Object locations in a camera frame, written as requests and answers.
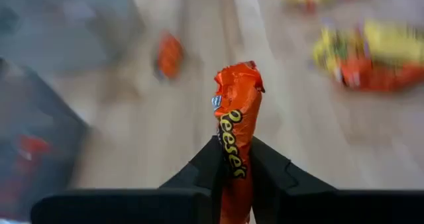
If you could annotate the red KitKat candy wrapper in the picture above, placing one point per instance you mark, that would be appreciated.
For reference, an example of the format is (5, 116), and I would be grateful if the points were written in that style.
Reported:
(169, 55)

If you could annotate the dark translucent plastic bin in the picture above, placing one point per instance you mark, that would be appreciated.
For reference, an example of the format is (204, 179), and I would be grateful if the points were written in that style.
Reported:
(49, 101)

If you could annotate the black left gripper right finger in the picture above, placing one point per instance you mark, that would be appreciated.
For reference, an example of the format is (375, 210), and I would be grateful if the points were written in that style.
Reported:
(275, 174)

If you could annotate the light grey plastic bin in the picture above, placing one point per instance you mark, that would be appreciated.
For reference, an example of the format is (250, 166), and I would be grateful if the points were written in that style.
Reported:
(66, 25)

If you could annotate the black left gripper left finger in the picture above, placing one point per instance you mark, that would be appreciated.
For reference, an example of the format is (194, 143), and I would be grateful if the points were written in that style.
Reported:
(205, 171)

